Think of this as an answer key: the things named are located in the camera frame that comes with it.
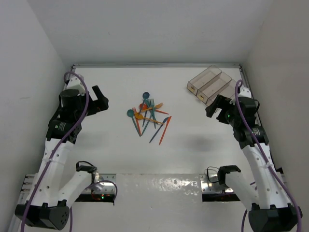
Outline teal spoon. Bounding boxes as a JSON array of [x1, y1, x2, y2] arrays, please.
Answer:
[[127, 109, 140, 136]]

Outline yellow spoon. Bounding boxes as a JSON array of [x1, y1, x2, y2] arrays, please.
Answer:
[[135, 113, 165, 125]]

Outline orange-red spoon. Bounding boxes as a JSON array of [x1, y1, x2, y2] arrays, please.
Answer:
[[140, 104, 147, 110]]

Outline dark blue spoon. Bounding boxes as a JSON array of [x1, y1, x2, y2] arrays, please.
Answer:
[[142, 92, 150, 105]]

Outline dark blue fork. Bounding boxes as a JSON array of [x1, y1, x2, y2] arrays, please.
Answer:
[[142, 98, 153, 128]]

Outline teal fork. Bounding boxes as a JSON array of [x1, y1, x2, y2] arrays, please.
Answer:
[[150, 99, 155, 120]]

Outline yellow fork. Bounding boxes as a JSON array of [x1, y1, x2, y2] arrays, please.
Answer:
[[137, 103, 164, 114]]

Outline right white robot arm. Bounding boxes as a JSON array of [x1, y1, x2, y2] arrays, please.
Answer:
[[206, 87, 302, 232]]

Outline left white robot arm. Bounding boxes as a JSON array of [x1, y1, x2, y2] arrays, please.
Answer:
[[14, 72, 109, 232]]

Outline clear container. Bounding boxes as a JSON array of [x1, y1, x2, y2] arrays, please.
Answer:
[[197, 72, 232, 104], [206, 80, 236, 106], [187, 65, 222, 95]]

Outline orange-red knife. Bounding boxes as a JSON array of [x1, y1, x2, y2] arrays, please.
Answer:
[[159, 116, 172, 145]]

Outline dark blue knife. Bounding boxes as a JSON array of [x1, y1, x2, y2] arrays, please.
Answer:
[[149, 117, 169, 143]]

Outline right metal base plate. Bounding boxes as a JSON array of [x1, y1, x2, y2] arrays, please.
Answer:
[[200, 174, 234, 195]]

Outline metal base plate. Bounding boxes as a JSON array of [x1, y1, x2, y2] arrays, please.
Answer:
[[76, 174, 118, 203], [200, 174, 234, 195]]

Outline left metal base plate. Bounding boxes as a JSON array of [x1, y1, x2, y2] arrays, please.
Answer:
[[76, 174, 118, 203]]

